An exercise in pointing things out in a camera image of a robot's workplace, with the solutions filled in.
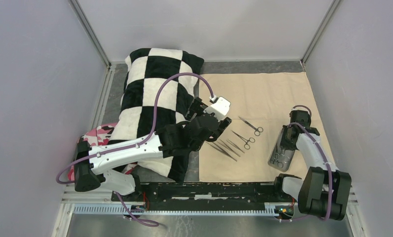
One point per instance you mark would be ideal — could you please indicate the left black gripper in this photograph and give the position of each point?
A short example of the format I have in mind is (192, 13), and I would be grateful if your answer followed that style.
(197, 107)

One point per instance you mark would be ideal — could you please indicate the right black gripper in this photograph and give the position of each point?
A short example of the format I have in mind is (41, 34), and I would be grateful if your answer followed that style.
(284, 143)

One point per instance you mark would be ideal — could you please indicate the steel tweezers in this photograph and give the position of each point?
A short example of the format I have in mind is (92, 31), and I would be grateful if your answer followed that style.
(236, 146)
(228, 147)
(221, 150)

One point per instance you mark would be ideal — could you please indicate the metal surgical instrument tray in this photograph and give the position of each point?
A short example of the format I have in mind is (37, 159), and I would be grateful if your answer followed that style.
(279, 147)

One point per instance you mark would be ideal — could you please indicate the beige surgical wrap cloth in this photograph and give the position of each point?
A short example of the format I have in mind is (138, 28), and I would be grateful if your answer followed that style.
(264, 100)

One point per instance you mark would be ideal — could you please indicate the steel forceps scissors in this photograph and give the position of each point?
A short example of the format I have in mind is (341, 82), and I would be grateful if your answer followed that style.
(257, 129)
(246, 141)

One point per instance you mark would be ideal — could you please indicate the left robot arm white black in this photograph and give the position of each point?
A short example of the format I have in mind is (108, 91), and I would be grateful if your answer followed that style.
(94, 165)

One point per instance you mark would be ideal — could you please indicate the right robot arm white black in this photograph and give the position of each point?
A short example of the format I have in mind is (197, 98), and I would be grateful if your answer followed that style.
(324, 191)

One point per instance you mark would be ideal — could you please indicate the surgical instruments in tray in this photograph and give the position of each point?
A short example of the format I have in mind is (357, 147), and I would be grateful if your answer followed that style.
(282, 158)

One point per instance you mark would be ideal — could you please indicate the black white checkered blanket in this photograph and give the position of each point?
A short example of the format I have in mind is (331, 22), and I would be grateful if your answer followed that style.
(148, 68)

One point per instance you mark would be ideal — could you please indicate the pink camouflage cloth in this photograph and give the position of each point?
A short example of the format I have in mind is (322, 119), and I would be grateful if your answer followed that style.
(100, 136)

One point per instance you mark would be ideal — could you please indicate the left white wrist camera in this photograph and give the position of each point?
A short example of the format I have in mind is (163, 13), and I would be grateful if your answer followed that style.
(219, 107)

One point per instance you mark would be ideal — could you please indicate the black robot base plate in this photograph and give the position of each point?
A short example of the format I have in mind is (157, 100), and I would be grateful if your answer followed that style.
(169, 196)

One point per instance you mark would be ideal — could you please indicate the white toothed cable rail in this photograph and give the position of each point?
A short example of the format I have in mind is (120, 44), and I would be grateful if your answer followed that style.
(136, 209)

